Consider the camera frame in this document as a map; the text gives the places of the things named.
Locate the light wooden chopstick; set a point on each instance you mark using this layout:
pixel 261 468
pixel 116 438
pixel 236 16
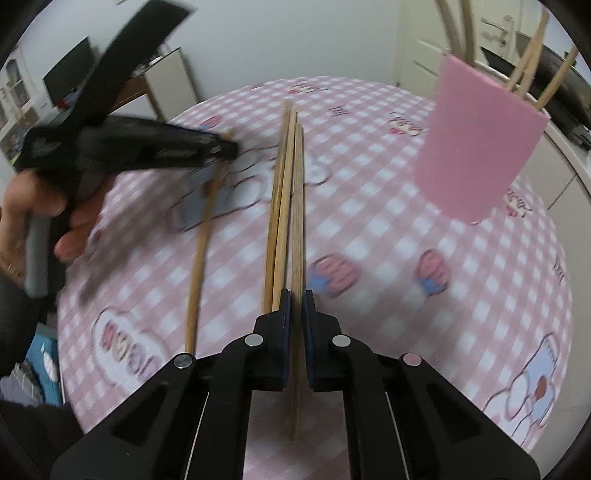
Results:
pixel 284 221
pixel 468 32
pixel 293 240
pixel 275 217
pixel 558 76
pixel 295 415
pixel 532 74
pixel 203 240
pixel 531 46

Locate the dark wooden desk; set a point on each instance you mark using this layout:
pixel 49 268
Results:
pixel 131 92

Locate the black monitor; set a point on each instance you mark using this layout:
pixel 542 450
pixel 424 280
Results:
pixel 69 69

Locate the pink checkered tablecloth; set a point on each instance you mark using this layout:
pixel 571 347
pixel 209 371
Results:
pixel 392 300

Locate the beige side cabinet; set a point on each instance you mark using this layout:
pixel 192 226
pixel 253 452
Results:
pixel 171 83

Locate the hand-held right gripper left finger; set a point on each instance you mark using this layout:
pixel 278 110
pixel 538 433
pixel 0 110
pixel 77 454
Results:
pixel 286 318

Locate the person's left hand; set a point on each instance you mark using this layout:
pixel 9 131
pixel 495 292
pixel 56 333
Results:
pixel 14 230

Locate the white door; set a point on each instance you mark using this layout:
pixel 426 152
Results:
pixel 425 27

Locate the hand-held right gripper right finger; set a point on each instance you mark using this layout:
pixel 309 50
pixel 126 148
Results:
pixel 308 332

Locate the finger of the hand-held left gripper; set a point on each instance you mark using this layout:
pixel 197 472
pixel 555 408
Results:
pixel 175 145
pixel 124 50

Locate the blue box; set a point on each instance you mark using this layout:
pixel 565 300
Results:
pixel 44 364

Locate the pink cup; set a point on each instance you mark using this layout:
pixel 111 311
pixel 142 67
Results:
pixel 475 138

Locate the white glass-door cabinet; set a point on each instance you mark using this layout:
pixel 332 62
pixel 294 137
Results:
pixel 16 106

